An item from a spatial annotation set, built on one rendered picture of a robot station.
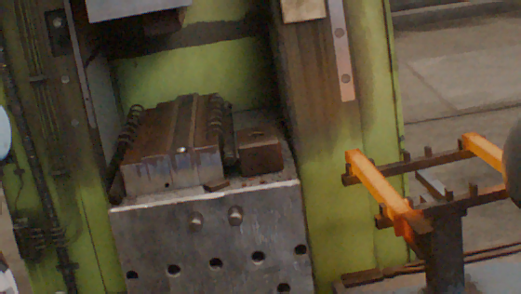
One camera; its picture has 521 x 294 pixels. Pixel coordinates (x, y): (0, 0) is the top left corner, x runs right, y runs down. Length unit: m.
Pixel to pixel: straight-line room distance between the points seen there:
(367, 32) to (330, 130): 0.23
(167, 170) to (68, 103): 0.28
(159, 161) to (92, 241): 0.33
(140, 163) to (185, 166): 0.09
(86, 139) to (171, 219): 0.30
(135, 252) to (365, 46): 0.64
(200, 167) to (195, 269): 0.21
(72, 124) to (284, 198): 0.50
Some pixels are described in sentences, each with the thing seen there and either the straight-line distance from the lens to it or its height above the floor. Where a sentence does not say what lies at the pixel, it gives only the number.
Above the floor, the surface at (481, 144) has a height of 0.93.
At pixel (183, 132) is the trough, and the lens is 1.56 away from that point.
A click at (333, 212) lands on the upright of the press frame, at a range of 1.65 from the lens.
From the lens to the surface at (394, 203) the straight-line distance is 1.21.
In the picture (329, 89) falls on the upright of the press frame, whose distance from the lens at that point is 1.55.
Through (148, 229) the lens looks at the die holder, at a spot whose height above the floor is 0.86.
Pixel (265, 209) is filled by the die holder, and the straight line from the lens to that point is 1.41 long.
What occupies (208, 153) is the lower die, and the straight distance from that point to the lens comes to 1.43.
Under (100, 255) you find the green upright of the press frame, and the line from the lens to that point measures 1.70.
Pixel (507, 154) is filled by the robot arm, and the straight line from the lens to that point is 0.69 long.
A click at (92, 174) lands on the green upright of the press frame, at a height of 0.92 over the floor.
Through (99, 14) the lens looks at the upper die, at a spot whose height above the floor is 1.28.
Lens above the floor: 1.43
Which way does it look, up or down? 16 degrees down
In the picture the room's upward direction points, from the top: 10 degrees counter-clockwise
